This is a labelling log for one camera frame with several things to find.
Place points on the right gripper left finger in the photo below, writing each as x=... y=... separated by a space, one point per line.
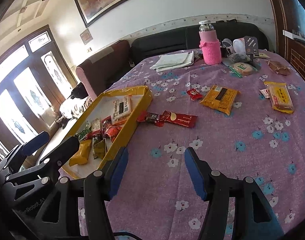
x=58 y=216

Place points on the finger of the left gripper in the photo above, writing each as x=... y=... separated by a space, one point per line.
x=28 y=186
x=14 y=160

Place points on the long red snack bar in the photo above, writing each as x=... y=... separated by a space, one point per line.
x=184 y=120

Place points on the orange biscuit pack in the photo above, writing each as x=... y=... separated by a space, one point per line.
x=220 y=98

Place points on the orange-edged cracker pack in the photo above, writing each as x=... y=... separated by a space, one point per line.
x=121 y=110

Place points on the red black candy pack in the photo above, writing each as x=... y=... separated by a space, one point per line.
x=152 y=118

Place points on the yellow snack packet in tray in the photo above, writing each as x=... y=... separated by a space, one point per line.
x=82 y=155

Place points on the olive triangular snack packet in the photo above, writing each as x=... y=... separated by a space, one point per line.
x=99 y=148

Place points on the green snack packet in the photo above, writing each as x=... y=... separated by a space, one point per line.
x=80 y=135

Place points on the beige snack packet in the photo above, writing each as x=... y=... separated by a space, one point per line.
x=96 y=125

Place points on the black bag on floor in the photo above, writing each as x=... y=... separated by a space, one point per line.
x=79 y=92

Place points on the red orange snack packet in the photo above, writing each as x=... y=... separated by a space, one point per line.
x=111 y=131

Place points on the purple floral tablecloth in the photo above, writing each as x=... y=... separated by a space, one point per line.
x=156 y=198

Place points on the yellow cardboard tray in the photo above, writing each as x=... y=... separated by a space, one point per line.
x=102 y=106

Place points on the yellow soda cracker pack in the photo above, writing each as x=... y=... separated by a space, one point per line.
x=279 y=97

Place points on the small white red sachet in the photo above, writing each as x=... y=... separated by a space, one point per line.
x=264 y=93

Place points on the maroon armchair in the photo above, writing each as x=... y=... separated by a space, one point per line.
x=101 y=70

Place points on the small red candy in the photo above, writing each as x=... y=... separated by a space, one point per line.
x=194 y=94

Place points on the round green-label cake pack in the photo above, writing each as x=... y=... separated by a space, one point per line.
x=242 y=69

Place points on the brown snack wrapper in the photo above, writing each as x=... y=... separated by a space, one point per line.
x=278 y=68

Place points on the wooden tv cabinet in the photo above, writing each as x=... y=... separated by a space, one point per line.
x=289 y=17

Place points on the black phone stand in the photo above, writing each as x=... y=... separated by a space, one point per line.
x=251 y=48

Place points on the white cup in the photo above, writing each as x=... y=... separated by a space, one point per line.
x=239 y=46

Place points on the stack of white papers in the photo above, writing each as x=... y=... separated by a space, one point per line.
x=173 y=61

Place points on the pink sleeved bottle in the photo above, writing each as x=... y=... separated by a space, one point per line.
x=209 y=43

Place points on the black sofa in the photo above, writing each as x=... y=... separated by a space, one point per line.
x=186 y=38

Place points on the small wall plaque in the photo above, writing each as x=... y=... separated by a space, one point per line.
x=86 y=36

